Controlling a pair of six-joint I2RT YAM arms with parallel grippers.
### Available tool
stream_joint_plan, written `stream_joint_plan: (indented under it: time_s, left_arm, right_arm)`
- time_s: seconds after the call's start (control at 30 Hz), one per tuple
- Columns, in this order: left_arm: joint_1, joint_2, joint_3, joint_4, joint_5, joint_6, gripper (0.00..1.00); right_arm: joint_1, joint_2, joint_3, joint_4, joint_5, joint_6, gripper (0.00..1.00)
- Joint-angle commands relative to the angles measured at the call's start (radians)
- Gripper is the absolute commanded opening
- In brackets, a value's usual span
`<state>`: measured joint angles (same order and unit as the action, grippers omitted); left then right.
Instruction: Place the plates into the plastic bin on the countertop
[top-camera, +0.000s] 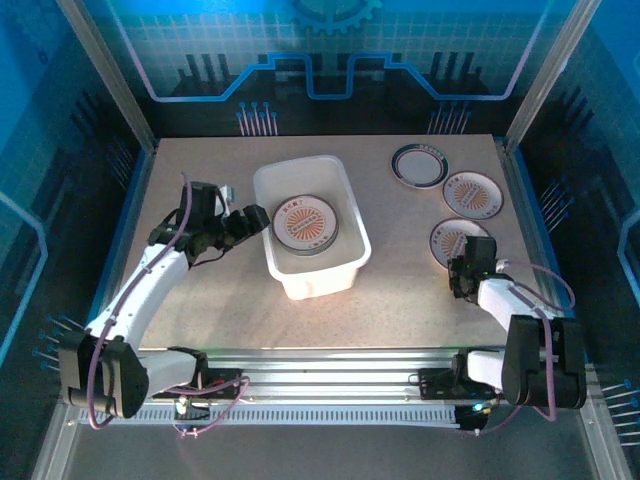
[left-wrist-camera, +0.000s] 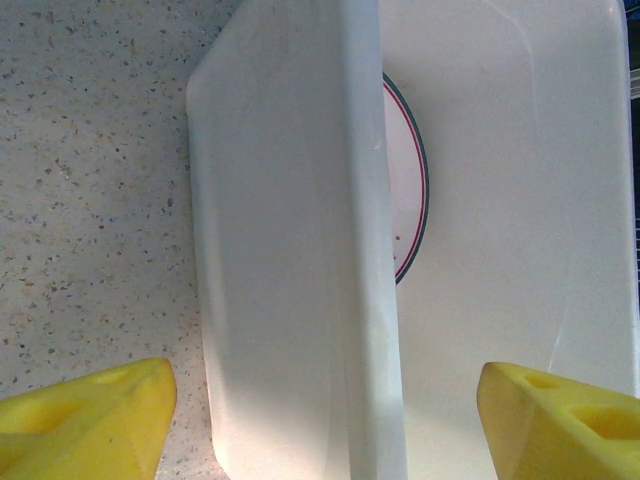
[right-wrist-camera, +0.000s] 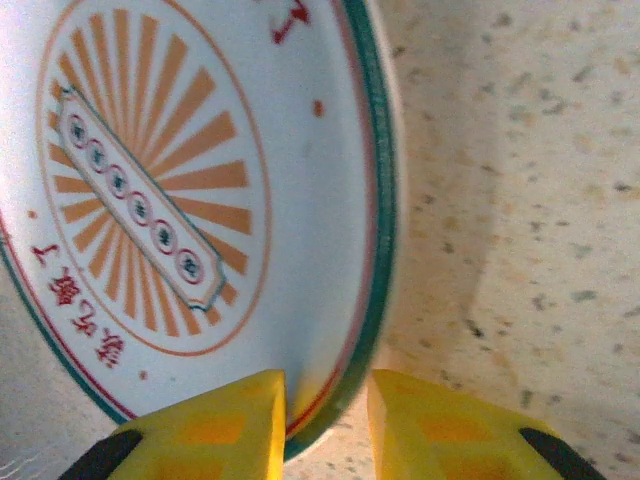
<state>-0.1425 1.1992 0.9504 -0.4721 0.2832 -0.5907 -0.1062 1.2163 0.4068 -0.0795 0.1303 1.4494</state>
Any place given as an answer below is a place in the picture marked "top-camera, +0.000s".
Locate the orange sunburst plate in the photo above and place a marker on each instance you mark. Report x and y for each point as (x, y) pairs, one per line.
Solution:
(472, 195)
(450, 240)
(305, 225)

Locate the white plastic bin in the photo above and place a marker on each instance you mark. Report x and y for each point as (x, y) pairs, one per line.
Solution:
(320, 280)

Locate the green red rim plate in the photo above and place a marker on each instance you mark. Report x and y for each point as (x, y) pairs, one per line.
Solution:
(419, 167)

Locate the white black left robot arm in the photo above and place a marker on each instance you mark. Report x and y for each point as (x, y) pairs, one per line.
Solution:
(140, 285)

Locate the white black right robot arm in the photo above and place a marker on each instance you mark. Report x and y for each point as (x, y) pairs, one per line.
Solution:
(500, 300)

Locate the black controller box green light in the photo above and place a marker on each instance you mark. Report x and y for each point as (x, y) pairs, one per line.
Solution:
(470, 420)

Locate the small connector board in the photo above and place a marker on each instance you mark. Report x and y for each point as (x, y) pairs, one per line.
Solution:
(187, 407)

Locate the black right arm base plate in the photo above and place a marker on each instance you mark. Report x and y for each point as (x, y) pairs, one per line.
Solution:
(432, 382)

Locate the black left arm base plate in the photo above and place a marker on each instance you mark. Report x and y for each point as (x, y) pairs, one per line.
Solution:
(225, 382)

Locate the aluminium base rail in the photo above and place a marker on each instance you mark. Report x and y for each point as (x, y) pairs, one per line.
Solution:
(325, 372)

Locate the aluminium frame post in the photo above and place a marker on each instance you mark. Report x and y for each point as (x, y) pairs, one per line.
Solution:
(550, 75)
(110, 80)

